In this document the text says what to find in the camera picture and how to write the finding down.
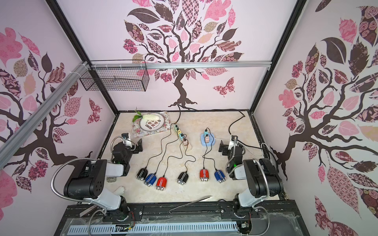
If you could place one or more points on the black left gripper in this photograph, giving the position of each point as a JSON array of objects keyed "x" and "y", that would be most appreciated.
[{"x": 136, "y": 147}]

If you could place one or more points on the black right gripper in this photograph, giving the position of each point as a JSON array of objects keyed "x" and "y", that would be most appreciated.
[{"x": 224, "y": 148}]

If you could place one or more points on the red shaver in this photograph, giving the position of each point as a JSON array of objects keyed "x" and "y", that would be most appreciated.
[
  {"x": 161, "y": 184},
  {"x": 204, "y": 175}
]

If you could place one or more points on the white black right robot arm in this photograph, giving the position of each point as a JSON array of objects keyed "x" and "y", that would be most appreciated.
[{"x": 262, "y": 178}]

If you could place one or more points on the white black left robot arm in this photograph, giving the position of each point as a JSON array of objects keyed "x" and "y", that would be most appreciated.
[{"x": 86, "y": 183}]

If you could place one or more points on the black shaver far left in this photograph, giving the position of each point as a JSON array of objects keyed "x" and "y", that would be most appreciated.
[{"x": 142, "y": 174}]

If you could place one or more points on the black shaver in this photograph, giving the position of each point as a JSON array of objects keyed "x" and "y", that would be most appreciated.
[
  {"x": 142, "y": 174},
  {"x": 183, "y": 178}
]

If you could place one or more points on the blue shaver right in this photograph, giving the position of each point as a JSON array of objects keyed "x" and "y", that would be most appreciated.
[{"x": 220, "y": 177}]

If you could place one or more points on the blue shaver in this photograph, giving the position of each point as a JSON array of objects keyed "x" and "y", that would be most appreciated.
[
  {"x": 150, "y": 180},
  {"x": 220, "y": 177}
]

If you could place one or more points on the blue shaver left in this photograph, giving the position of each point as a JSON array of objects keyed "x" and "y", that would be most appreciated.
[{"x": 150, "y": 180}]

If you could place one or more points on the black shaver middle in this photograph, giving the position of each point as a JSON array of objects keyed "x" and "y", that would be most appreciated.
[{"x": 183, "y": 178}]

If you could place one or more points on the floral placemat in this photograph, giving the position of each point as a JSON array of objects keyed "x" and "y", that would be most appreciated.
[{"x": 139, "y": 133}]

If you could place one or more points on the white patterned plate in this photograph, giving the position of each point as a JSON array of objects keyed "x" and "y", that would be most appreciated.
[{"x": 152, "y": 125}]

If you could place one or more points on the light blue round socket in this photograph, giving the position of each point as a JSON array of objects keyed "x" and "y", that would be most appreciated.
[{"x": 212, "y": 139}]

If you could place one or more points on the white flower with leaves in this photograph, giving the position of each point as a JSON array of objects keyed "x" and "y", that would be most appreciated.
[{"x": 149, "y": 117}]

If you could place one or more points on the glass spice jar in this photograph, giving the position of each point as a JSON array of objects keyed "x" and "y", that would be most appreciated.
[{"x": 111, "y": 179}]

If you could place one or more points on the white power strip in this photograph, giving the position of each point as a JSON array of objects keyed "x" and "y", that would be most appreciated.
[{"x": 179, "y": 132}]

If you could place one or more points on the black wire basket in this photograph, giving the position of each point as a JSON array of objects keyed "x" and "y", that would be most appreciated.
[{"x": 116, "y": 75}]

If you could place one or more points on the white slotted cable duct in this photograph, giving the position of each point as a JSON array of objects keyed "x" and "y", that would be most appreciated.
[{"x": 153, "y": 228}]

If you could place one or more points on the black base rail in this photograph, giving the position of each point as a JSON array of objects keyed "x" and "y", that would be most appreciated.
[{"x": 143, "y": 211}]

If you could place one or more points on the aluminium rail back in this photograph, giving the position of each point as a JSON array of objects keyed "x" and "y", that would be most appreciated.
[{"x": 183, "y": 65}]

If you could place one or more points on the aluminium rail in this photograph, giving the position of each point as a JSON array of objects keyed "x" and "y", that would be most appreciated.
[
  {"x": 12, "y": 145},
  {"x": 183, "y": 65}
]

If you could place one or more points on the aluminium rail left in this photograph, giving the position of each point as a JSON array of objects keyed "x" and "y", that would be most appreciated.
[{"x": 12, "y": 145}]

